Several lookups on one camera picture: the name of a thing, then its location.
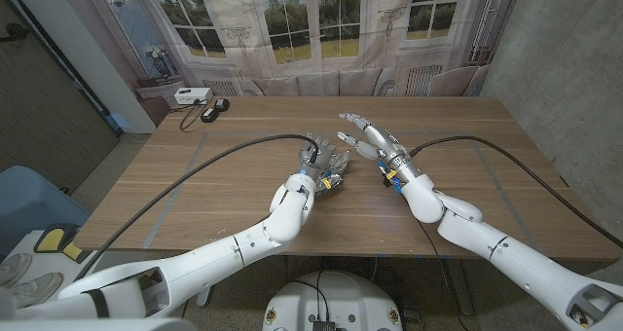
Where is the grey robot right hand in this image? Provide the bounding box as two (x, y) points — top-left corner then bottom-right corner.
(337, 111), (422, 184)

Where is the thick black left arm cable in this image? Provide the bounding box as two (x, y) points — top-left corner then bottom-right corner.
(72, 133), (320, 281)

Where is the black power strip cable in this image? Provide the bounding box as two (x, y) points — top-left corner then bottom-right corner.
(167, 99), (208, 132)

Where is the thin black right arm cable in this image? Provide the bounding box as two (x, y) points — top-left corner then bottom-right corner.
(418, 221), (463, 331)

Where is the yellow and black object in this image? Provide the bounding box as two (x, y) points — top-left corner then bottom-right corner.
(32, 222), (93, 264)

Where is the printed window backdrop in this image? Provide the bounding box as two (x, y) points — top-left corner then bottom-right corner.
(53, 0), (525, 126)

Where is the white low platform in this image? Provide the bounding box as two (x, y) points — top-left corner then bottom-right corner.
(0, 228), (147, 318)

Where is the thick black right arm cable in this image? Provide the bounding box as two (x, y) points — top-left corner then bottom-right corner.
(408, 134), (623, 249)

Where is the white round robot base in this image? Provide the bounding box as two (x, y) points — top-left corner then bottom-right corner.
(262, 271), (404, 331)

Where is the metal table leg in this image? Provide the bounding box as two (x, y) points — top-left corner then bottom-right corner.
(445, 258), (476, 316)

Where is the blue chair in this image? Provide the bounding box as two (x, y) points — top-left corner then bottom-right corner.
(0, 165), (92, 259)

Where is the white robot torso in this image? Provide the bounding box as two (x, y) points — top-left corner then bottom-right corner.
(0, 317), (199, 331)

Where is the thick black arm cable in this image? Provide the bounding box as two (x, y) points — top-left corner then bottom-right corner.
(408, 134), (623, 249)
(72, 133), (320, 281)

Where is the grey sneaker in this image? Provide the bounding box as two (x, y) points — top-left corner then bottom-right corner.
(0, 252), (33, 288)
(0, 271), (64, 315)

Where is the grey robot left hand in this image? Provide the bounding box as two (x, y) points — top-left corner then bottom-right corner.
(296, 135), (338, 182)

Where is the thin black base cable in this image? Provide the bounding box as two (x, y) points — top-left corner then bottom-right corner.
(290, 271), (332, 322)

